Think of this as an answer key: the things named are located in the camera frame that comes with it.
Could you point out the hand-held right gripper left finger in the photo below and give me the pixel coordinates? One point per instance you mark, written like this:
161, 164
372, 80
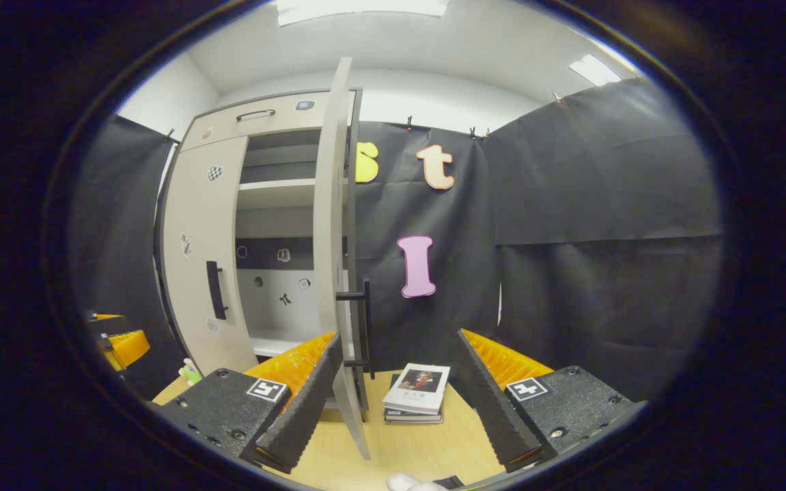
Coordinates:
304, 416

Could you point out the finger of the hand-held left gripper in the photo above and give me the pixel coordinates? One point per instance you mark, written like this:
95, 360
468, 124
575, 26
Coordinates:
130, 346
105, 322

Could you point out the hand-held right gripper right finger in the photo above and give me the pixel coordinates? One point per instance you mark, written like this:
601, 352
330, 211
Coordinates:
492, 409

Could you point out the grey cabinet door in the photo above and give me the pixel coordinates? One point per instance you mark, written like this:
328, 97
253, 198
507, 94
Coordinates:
330, 204
195, 273

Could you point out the grey double-door shoe cabinet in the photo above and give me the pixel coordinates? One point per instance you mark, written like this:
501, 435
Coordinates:
277, 225

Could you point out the thick white cabinet shelf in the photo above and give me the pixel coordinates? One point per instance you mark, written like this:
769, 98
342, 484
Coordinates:
277, 342

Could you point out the thin white cabinet shelf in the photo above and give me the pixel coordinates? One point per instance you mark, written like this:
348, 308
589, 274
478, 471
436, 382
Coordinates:
277, 192

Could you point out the grey cabinet drawer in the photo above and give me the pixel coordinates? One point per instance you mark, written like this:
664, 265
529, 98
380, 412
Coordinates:
263, 119

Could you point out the pink green plush toy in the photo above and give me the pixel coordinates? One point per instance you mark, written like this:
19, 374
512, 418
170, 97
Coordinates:
190, 373

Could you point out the white portrait cover book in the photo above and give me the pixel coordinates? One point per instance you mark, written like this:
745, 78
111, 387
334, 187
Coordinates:
417, 389

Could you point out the dark book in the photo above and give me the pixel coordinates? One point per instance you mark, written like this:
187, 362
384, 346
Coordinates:
410, 419

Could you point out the black backdrop cloth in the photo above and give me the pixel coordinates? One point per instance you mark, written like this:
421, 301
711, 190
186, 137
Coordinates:
604, 204

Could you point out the small ceiling light panel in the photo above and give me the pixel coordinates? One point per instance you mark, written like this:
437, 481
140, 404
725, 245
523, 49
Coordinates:
594, 69

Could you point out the large ceiling light panel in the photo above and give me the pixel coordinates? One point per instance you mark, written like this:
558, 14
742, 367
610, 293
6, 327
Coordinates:
362, 8

